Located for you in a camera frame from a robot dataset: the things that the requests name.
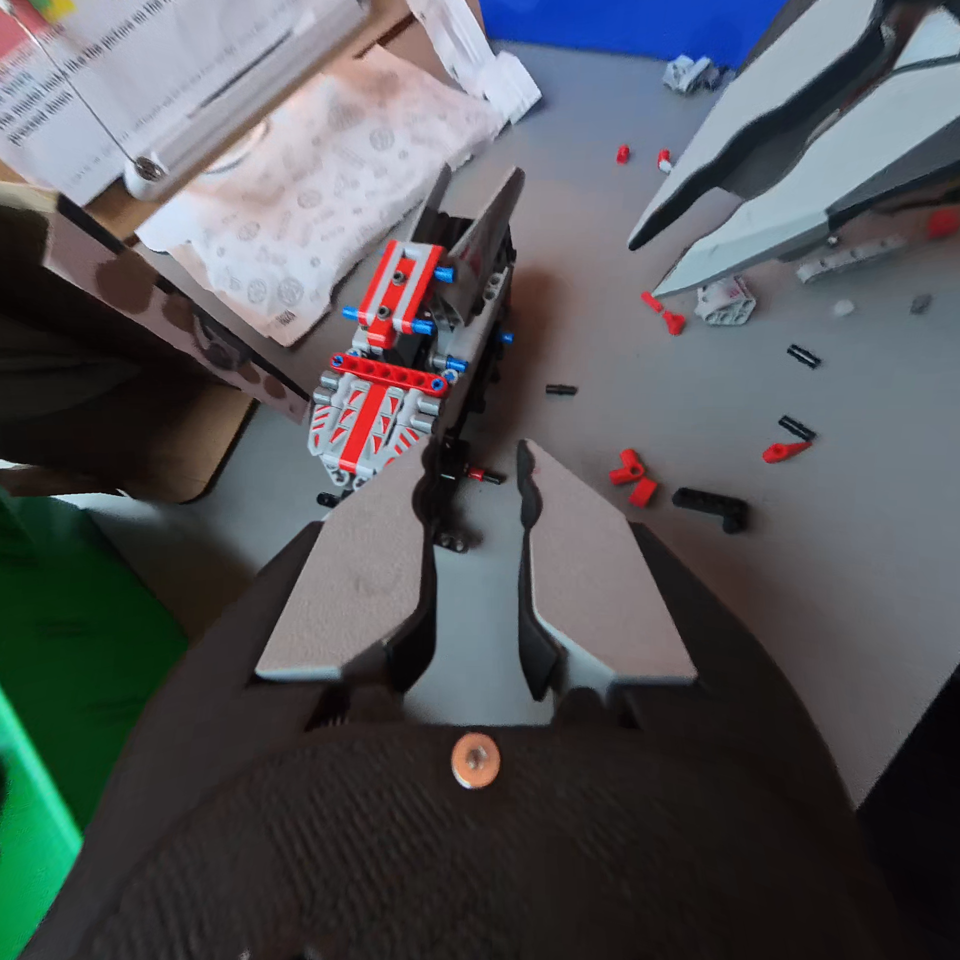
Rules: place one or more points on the thin red lego pin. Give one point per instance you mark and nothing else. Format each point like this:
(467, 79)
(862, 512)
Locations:
(652, 301)

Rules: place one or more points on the small black lego pin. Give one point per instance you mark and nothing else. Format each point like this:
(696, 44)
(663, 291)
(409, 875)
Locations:
(561, 389)
(804, 356)
(796, 427)

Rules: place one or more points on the black angled lego connector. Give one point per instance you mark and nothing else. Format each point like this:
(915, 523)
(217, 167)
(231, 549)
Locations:
(709, 504)

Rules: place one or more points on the printed paper bag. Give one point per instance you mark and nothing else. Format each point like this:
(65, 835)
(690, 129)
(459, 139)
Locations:
(322, 187)

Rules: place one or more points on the tiny white round lego piece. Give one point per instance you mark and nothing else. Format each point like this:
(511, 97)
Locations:
(844, 307)

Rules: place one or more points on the red grey lego vehicle model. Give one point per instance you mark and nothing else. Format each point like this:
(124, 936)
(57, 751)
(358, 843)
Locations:
(397, 360)

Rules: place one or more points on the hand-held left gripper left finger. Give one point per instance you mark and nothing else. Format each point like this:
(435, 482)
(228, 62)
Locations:
(352, 592)

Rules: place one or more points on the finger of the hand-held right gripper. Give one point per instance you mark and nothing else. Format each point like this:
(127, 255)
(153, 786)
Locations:
(862, 142)
(750, 90)

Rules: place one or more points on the green plastic bin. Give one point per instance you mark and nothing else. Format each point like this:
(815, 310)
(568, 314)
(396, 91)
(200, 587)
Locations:
(67, 637)

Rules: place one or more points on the grey lego beam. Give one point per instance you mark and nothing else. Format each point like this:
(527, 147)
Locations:
(851, 259)

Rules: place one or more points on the white sheet on metal stand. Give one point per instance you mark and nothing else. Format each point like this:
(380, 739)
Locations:
(150, 75)

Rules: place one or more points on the tiny grey lego piece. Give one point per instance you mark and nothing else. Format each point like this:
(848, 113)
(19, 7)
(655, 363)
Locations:
(921, 304)

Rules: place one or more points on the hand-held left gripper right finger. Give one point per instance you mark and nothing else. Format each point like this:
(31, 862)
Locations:
(600, 600)

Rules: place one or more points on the small grey lego connector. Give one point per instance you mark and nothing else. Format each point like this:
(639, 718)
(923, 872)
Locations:
(690, 73)

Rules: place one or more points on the grey printed lego panel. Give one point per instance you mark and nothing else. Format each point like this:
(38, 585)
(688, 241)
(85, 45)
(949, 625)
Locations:
(724, 301)

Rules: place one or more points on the blue plastic bin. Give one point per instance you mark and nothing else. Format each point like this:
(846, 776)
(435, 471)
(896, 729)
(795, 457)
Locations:
(637, 26)

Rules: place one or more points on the black lego set box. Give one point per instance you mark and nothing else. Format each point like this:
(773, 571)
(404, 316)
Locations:
(90, 360)

